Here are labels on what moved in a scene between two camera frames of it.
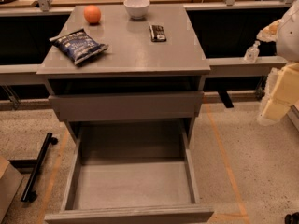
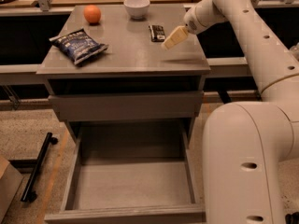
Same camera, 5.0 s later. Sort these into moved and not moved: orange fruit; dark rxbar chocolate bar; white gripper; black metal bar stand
Moved: white gripper
Not moved: dark rxbar chocolate bar; orange fruit; black metal bar stand
